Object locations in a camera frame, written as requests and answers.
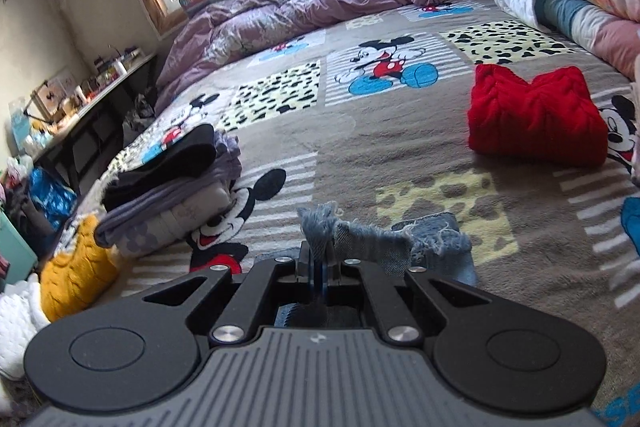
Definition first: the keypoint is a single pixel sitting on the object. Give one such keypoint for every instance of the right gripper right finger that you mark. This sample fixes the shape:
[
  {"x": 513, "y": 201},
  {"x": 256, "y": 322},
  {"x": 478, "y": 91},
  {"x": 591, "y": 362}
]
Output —
[{"x": 358, "y": 294}]

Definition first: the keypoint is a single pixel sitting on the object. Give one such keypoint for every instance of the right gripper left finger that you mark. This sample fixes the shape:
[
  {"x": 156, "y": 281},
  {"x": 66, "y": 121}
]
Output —
[{"x": 269, "y": 285}]

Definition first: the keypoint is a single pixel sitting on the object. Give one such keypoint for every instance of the blue denim jacket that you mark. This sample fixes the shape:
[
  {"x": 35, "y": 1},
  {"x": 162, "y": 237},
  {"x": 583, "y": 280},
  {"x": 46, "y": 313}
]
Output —
[{"x": 433, "y": 242}]

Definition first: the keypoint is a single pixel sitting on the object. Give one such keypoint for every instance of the white floral folded garment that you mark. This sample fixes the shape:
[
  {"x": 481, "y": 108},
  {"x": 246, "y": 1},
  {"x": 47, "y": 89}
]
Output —
[{"x": 173, "y": 225}]

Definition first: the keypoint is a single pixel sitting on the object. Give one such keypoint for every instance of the grey folded garment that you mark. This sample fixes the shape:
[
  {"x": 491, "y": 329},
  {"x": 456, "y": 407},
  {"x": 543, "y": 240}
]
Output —
[{"x": 226, "y": 168}]

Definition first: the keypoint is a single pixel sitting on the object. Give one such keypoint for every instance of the Mickey Mouse bed blanket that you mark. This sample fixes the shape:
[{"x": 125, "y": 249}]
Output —
[{"x": 374, "y": 117}]

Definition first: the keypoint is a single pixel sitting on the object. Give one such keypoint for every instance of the black folded garment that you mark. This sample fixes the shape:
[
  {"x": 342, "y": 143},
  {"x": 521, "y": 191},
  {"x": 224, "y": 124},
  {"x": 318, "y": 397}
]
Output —
[{"x": 187, "y": 158}]

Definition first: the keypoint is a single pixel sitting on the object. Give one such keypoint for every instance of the yellow knit sweater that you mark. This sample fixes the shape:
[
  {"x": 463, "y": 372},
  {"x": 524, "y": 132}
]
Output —
[{"x": 72, "y": 282}]

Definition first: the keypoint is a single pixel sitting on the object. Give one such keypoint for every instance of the blue plastic bag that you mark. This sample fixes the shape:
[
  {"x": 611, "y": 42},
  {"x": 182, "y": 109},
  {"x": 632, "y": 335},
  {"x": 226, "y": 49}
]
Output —
[{"x": 52, "y": 198}]

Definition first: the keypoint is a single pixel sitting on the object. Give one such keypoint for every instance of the red knit sweater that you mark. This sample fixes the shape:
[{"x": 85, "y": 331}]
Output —
[{"x": 550, "y": 118}]

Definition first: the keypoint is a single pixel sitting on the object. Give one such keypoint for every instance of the cluttered side desk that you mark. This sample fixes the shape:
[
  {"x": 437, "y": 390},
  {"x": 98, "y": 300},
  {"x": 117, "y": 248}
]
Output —
[{"x": 80, "y": 152}]

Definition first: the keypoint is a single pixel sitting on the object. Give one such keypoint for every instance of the white folded sweater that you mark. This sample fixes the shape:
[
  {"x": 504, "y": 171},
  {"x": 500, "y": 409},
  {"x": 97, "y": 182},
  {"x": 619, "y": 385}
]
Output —
[{"x": 21, "y": 318}]

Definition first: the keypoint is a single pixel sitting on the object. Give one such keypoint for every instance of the purple crumpled duvet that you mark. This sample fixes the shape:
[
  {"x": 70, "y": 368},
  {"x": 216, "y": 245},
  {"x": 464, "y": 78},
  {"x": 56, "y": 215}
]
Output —
[{"x": 228, "y": 30}]

